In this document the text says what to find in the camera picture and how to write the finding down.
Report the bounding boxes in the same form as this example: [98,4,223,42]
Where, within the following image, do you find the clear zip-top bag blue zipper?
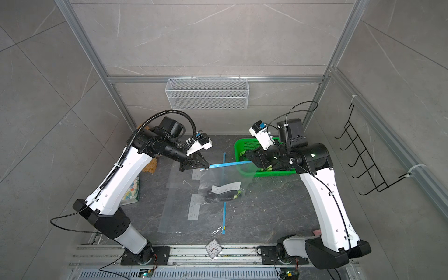
[198,162,257,204]

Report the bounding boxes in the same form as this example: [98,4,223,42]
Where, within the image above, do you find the dark eggplant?
[204,190,242,203]

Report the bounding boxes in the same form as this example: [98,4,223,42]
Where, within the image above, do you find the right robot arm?
[243,119,372,270]

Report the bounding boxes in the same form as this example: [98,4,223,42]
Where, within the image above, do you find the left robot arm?
[72,110,212,263]

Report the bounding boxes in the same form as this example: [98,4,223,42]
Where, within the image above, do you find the green plastic basket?
[234,138,296,178]

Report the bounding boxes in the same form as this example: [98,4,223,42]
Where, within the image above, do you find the brown teddy bear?
[141,125,159,173]

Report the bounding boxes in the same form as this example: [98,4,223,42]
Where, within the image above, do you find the colourful tissue pack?
[120,176,140,206]

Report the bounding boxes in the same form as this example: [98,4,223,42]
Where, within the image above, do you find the pink sand timer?
[313,229,322,236]

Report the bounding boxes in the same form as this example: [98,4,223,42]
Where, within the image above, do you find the small white clock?
[205,239,222,259]

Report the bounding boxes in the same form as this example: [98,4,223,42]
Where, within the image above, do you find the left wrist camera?
[186,133,212,156]

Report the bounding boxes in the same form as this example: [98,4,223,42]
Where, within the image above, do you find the white wire wall basket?
[165,77,250,110]

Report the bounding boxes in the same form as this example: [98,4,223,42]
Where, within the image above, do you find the black wall hook rack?
[334,103,411,196]

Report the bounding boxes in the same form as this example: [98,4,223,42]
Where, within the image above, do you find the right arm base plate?
[256,245,309,265]

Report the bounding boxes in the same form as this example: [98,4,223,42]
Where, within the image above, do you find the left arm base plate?
[120,246,171,266]

